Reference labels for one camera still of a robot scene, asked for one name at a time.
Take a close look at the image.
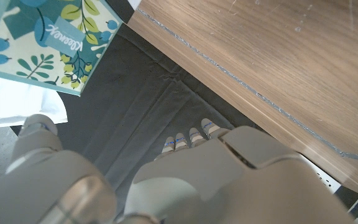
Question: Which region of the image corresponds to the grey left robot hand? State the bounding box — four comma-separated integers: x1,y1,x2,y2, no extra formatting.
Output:
0,113,356,224

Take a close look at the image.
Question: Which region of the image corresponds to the white tissue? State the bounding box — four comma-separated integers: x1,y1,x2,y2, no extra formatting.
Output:
0,73,68,129

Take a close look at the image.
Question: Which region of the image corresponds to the teal floral tissue box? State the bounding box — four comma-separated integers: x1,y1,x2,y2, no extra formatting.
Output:
0,0,124,96

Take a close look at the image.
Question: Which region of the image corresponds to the black and white box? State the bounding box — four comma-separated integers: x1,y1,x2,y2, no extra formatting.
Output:
106,0,142,26

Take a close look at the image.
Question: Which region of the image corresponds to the white power strip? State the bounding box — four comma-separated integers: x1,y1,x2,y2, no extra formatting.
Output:
300,154,343,194

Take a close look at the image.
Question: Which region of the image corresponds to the black curtain backdrop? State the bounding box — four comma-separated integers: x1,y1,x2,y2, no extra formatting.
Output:
9,12,260,215

